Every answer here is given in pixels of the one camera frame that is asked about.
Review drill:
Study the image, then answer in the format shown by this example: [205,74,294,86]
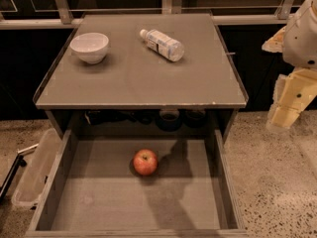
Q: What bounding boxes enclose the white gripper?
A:
[262,0,317,130]

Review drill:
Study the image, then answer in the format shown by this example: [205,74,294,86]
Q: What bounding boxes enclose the red apple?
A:
[133,149,159,176]

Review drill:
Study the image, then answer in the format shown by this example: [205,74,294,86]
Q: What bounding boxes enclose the grey cabinet counter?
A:
[34,14,248,134]

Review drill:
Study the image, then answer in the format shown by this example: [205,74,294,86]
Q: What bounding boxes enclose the open grey top drawer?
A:
[26,131,248,238]

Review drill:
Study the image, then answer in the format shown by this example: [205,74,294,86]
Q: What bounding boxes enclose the clear plastic water bottle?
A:
[140,29,184,62]

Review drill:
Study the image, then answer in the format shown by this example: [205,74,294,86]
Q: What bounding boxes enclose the white ceramic bowl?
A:
[70,33,109,64]

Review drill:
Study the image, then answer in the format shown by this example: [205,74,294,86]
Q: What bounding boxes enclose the metal railing with glass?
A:
[0,0,304,30]

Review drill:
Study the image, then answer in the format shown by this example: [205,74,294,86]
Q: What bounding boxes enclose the black metal bar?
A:
[0,144,38,202]

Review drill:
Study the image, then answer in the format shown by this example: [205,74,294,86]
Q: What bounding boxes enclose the clear plastic bin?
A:
[11,129,61,208]

